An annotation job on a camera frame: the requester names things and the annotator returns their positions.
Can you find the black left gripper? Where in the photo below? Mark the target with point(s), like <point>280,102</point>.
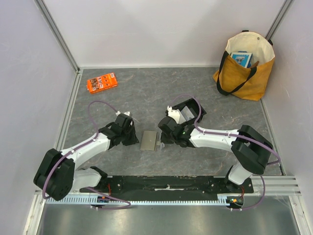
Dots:
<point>133,140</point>

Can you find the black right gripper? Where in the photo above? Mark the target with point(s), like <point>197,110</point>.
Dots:
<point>165,137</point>

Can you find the beige leather card holder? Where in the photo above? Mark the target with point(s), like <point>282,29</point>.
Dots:
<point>149,141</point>

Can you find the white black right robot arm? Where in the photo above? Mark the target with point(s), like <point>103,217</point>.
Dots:
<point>250,148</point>

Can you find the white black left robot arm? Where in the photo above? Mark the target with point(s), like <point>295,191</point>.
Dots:
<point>59,172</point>

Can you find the white card stack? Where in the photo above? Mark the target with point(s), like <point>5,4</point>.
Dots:
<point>188,113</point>

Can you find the black card tray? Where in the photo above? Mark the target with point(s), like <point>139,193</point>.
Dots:
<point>191,103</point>

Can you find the orange card box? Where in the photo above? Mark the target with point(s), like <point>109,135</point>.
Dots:
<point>101,83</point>

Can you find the yellow canvas tote bag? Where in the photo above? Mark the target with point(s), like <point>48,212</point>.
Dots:
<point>245,82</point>

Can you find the blue book in bag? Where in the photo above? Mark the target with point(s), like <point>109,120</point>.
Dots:
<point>243,58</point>

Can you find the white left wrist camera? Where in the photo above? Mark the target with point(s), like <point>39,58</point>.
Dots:
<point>128,113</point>

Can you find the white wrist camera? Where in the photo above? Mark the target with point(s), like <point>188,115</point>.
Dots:
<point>175,114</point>
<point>128,113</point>

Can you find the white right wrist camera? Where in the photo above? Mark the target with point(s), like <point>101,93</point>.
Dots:
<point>175,114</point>

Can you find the light blue cable duct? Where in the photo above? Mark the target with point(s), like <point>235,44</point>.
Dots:
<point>95,199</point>

